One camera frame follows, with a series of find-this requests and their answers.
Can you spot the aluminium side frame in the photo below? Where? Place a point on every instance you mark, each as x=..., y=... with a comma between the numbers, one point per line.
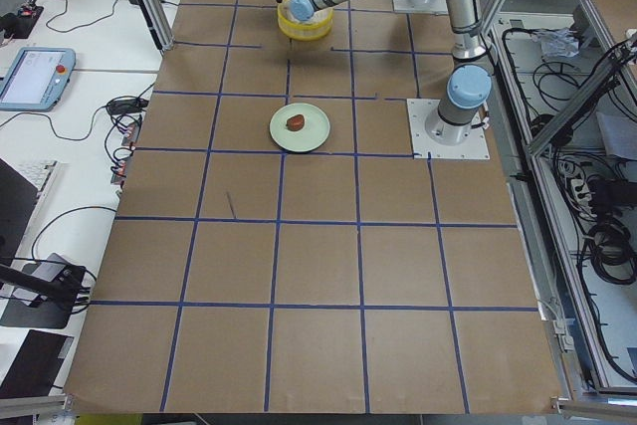
x=567, y=74

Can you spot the blue teach pendant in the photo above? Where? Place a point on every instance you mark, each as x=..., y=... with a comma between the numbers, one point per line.
x=37, y=79

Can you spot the dark red bun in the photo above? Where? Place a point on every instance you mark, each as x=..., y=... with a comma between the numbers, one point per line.
x=296, y=122

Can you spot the lower yellow steamer layer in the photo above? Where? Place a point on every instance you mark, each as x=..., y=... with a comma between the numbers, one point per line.
x=316, y=28

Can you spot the white keyboard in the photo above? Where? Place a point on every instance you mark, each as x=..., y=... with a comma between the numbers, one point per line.
x=40, y=173

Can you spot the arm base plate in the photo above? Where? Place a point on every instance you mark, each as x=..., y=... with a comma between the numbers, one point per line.
x=429, y=7
x=433, y=138

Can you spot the light green plate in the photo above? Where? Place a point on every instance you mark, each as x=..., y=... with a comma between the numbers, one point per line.
x=312, y=136

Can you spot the black power brick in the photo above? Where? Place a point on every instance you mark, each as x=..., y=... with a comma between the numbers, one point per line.
x=126, y=106

